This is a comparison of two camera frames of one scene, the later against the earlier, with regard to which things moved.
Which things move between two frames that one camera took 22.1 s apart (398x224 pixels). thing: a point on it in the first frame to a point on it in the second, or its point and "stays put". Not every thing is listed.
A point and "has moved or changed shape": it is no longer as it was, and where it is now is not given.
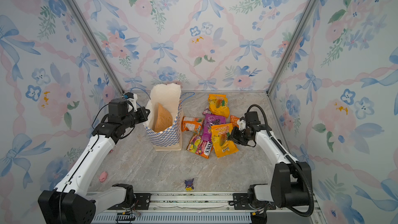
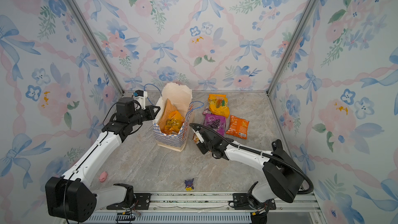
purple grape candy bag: [210, 120] stays put
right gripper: [233, 136] to [201, 148]
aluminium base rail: [199, 208] stays put
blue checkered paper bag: [169, 96] has moved or changed shape
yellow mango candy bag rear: [218, 105] stays put
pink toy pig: [102, 176] stays put
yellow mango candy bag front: [223, 147] has moved or changed shape
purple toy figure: [188, 184] stays put
